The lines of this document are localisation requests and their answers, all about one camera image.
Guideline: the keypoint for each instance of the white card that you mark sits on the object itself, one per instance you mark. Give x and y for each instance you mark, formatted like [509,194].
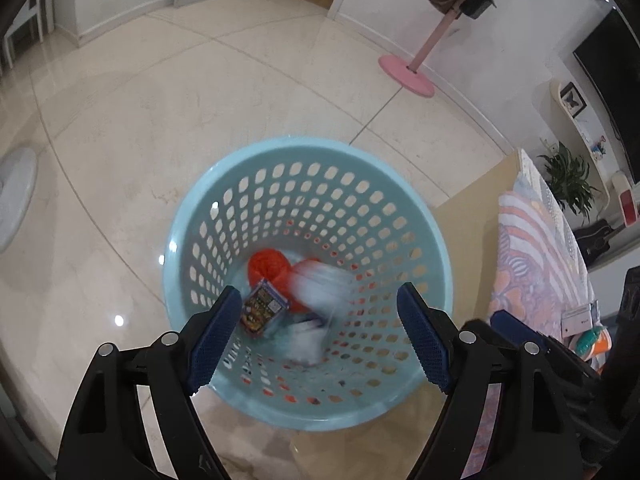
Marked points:
[577,319]

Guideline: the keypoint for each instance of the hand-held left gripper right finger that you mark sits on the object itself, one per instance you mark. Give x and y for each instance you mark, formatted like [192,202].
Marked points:
[422,340]

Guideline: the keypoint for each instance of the small colourful figurine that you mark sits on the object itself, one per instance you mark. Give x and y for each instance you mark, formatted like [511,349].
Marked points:
[598,149]

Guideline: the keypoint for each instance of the black flat television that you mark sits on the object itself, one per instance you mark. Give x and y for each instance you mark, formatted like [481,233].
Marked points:
[615,70]

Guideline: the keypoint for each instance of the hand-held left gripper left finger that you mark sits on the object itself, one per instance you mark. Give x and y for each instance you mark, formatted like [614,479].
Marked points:
[215,345]

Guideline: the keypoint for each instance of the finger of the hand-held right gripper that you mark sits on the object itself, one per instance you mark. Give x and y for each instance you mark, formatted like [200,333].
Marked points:
[510,321]

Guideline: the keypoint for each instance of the light blue plastic basket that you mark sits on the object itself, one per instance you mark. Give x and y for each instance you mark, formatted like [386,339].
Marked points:
[320,195]

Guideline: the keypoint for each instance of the black guitar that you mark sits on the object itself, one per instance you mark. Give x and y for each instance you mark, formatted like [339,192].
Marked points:
[595,242]

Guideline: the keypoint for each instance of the green potted plant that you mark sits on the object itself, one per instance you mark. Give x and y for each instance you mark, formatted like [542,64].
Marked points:
[567,180]

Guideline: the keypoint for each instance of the white curved wall shelf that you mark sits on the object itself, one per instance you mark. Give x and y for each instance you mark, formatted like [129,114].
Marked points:
[575,130]

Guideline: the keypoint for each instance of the tan bed base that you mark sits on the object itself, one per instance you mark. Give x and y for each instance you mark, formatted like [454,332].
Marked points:
[470,240]

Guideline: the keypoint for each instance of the pink coat rack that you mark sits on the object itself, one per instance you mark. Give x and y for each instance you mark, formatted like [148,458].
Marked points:
[406,74]

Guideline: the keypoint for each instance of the black handbag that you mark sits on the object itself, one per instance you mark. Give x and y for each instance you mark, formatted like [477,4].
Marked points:
[476,2]

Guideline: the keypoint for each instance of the grey striped lace cloth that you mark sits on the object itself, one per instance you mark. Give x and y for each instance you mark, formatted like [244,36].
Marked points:
[555,210]

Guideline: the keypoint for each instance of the purple printed small box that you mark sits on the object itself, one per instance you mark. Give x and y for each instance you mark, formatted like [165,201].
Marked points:
[264,307]

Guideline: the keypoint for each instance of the white wrapper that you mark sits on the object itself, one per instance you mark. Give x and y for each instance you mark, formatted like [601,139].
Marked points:
[320,287]

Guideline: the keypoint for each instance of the white crumpled tissue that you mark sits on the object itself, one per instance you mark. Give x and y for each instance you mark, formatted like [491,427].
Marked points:
[306,345]

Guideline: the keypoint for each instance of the white standing fan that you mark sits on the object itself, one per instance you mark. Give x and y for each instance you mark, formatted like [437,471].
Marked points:
[15,200]

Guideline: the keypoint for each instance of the framed butterfly picture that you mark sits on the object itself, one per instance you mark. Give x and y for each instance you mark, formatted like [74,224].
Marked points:
[573,100]

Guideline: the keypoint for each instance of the red and white box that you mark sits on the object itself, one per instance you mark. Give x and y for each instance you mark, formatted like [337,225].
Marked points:
[627,200]

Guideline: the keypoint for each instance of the pink patterned blanket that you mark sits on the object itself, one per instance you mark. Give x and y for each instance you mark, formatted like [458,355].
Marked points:
[530,270]

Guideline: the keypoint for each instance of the white chair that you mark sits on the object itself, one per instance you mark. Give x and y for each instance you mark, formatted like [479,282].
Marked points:
[30,15]

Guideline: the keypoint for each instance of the orange and green packet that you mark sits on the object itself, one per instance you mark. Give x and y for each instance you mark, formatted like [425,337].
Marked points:
[592,342]

